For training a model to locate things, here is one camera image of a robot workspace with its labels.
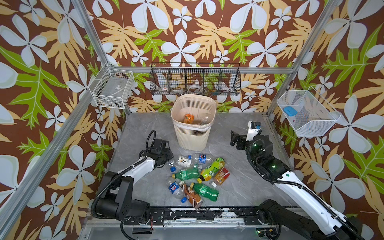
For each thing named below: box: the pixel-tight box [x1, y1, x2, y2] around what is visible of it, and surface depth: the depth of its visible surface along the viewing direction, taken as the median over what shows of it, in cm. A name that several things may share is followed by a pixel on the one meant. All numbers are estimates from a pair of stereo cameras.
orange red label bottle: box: [215, 167, 231, 186], surface depth 85 cm
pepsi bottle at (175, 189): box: [168, 180, 188, 204], surface depth 80 cm
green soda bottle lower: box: [190, 182, 220, 202], surface depth 80 cm
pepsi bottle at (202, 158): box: [188, 154, 214, 165], surface depth 92 cm
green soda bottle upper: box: [172, 166, 203, 181], surface depth 86 cm
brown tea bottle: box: [179, 180, 203, 210], surface depth 78 cm
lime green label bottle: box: [197, 157, 226, 184], surface depth 86 cm
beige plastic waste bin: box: [170, 94, 217, 152], surface depth 93 cm
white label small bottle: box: [177, 154, 193, 168], surface depth 90 cm
